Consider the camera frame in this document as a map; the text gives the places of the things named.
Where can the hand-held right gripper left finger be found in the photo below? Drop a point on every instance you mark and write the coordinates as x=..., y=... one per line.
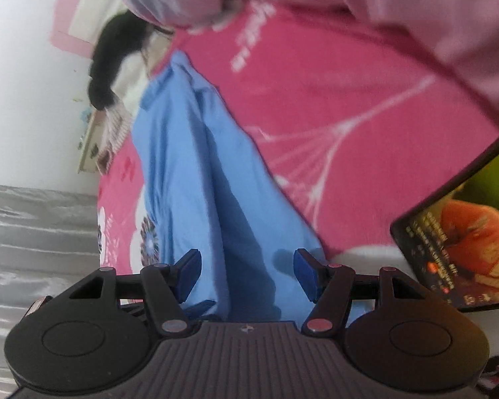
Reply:
x=189, y=274

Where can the pink and white headboard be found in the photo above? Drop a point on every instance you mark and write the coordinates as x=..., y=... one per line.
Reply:
x=79, y=16

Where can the pink floral blanket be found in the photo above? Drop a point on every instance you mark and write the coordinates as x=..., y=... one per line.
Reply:
x=337, y=91

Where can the black phone with lit screen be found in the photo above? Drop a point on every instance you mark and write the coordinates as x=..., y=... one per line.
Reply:
x=461, y=237

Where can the cream nightstand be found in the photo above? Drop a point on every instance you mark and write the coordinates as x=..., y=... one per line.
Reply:
x=89, y=149

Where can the pink checked garment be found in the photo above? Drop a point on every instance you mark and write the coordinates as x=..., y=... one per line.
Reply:
x=118, y=133

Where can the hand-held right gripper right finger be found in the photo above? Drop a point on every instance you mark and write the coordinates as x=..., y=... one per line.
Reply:
x=305, y=274

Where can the cream sweater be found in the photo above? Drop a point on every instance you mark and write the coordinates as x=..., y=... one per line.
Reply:
x=131, y=79

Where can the light blue t-shirt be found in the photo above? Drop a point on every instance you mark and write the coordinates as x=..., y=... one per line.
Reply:
x=183, y=174

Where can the grey curtain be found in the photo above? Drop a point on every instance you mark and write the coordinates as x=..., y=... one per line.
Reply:
x=33, y=237

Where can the black garment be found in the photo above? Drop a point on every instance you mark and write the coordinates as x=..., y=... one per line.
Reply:
x=112, y=45

